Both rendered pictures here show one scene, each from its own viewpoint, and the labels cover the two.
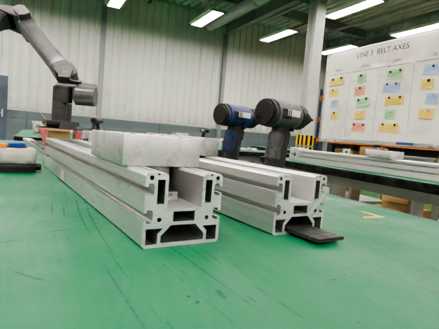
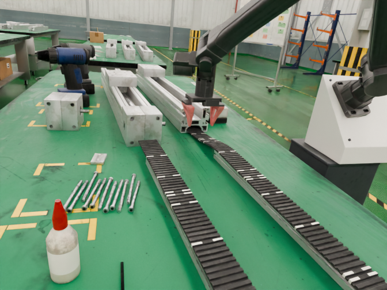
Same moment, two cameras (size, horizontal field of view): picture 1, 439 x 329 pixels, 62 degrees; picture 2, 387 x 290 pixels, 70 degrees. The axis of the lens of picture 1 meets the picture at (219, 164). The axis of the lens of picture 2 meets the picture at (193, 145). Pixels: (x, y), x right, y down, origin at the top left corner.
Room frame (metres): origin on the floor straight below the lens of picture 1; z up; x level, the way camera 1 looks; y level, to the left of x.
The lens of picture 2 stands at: (1.97, 0.62, 1.10)
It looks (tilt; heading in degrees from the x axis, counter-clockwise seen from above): 23 degrees down; 189
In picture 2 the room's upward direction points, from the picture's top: 6 degrees clockwise
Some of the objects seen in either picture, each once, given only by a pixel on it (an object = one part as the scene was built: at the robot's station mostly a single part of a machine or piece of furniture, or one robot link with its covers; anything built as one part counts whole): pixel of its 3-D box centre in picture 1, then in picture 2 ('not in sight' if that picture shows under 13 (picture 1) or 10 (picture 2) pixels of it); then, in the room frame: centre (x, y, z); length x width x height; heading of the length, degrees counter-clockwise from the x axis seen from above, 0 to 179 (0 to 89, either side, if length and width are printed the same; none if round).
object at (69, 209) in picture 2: not in sight; (78, 194); (1.56, 0.34, 0.78); 0.11 x 0.01 x 0.01; 15
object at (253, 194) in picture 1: (178, 170); (120, 92); (0.86, 0.09, 0.82); 0.80 x 0.10 x 0.09; 33
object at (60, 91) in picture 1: (65, 94); (204, 69); (1.13, 0.49, 1.00); 0.07 x 0.06 x 0.07; 95
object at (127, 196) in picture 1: (97, 168); (163, 92); (0.76, 0.25, 0.82); 0.80 x 0.10 x 0.09; 33
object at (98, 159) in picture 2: not in sight; (99, 159); (1.40, 0.29, 0.78); 0.05 x 0.03 x 0.01; 18
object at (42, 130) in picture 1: (51, 137); (209, 111); (1.11, 0.52, 0.86); 0.07 x 0.07 x 0.09; 32
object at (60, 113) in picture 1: (61, 114); (204, 89); (1.13, 0.50, 0.94); 0.10 x 0.07 x 0.07; 122
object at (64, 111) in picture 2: not in sight; (69, 111); (1.21, 0.09, 0.83); 0.11 x 0.10 x 0.10; 113
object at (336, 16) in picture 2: not in sight; (321, 43); (-9.12, 2.98, 1.10); 3.30 x 0.90 x 2.20; 26
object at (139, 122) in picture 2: not in sight; (145, 125); (1.23, 0.35, 0.83); 0.12 x 0.09 x 0.10; 123
